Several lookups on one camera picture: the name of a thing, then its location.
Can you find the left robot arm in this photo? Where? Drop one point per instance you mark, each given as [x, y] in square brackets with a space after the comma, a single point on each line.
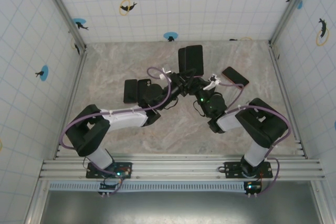
[123, 119]

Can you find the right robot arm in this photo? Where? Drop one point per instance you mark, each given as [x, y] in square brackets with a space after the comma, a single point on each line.
[257, 153]

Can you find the aluminium corner post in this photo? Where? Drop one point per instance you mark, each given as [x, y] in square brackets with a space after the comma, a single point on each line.
[289, 11]
[63, 11]

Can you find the small controller board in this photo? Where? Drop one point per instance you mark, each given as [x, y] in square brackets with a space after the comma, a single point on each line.
[107, 186]
[252, 187]

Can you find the aluminium side rail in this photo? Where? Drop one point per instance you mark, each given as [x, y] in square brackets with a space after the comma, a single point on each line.
[281, 77]
[78, 79]

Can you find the grey metal panel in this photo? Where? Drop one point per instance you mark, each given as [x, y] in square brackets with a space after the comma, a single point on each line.
[170, 208]

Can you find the aluminium front rail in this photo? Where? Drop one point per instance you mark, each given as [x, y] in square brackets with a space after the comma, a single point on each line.
[178, 167]

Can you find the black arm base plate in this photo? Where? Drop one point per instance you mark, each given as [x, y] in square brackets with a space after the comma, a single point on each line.
[235, 172]
[92, 172]

